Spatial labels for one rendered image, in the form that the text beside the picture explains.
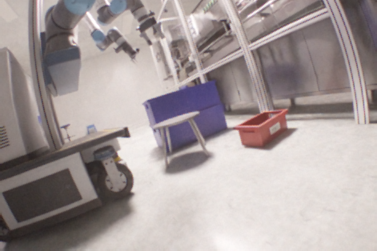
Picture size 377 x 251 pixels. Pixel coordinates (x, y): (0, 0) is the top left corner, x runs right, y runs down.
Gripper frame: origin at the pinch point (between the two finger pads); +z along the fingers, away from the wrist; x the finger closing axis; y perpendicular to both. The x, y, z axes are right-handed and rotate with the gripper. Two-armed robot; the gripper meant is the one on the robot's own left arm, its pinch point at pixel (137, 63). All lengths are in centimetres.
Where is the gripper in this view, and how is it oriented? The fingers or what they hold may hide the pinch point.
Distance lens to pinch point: 144.1
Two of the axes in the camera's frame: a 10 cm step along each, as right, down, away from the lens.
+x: -4.0, 1.8, 9.0
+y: 6.4, -6.5, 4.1
